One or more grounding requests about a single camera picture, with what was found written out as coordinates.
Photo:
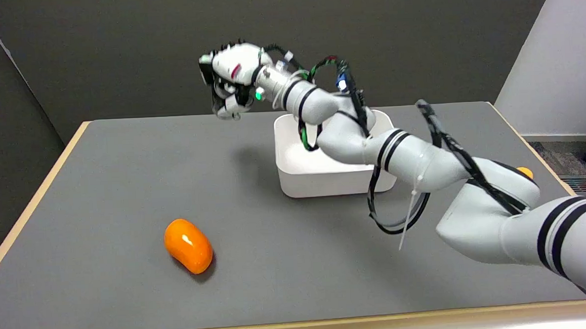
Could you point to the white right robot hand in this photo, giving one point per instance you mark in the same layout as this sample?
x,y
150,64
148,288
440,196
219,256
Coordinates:
x,y
234,63

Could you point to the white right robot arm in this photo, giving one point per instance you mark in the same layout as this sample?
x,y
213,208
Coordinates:
x,y
421,164

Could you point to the white rectangular plastic box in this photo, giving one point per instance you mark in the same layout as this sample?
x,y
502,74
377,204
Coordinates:
x,y
303,171

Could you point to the glossy orange mango toy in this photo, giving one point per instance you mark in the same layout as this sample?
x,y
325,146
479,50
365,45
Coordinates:
x,y
188,245

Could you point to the white zip tie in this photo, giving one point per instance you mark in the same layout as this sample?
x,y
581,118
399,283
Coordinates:
x,y
410,214

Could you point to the small orange round object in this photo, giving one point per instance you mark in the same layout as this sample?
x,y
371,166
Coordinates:
x,y
525,172

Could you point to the metal floor vent grille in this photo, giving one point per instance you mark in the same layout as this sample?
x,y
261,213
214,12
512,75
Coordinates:
x,y
583,185

